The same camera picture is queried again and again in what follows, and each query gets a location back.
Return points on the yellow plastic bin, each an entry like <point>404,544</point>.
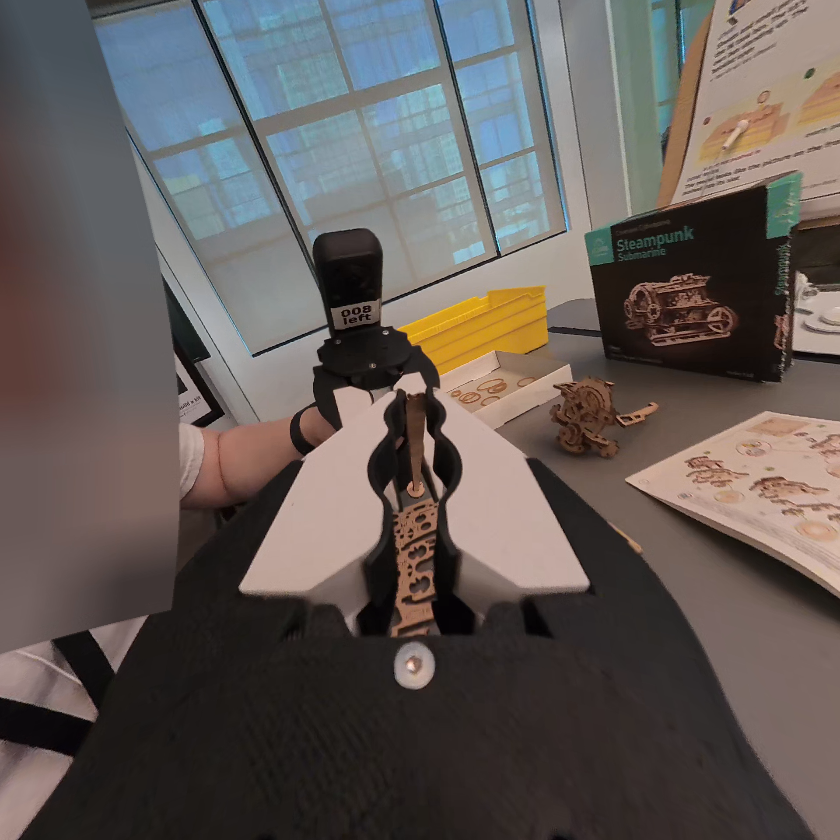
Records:
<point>479,328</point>

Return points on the large printed instruction poster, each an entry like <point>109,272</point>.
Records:
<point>768,79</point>

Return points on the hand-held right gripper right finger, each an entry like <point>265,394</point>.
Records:
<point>512,525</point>

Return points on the group of wooden rings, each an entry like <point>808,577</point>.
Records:
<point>489,390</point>

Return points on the white flat object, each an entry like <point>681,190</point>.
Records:
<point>820,321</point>

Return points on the open instruction booklet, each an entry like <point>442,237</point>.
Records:
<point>754,499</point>

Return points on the white cardboard tray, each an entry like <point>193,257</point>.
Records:
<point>525,400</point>

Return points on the person's left forearm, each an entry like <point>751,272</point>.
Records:
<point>229,466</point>

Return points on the thin wooden stick part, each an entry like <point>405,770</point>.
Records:
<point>415,439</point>

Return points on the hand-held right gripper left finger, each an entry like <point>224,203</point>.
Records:
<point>308,525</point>

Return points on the black model kit box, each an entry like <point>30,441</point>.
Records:
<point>689,302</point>

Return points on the assembled wooden gear model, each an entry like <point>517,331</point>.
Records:
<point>584,420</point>

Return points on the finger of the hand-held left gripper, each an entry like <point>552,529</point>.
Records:
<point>413,382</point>
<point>353,405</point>

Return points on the large gridded window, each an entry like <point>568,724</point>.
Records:
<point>341,131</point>

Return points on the laser-cut wooden parts sheet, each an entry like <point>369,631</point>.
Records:
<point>412,594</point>

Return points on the person's left hand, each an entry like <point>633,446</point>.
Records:
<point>321,433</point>

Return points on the black picture frame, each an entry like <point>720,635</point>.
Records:
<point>190,367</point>

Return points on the tan poster backing board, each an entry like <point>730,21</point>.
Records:
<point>682,131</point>

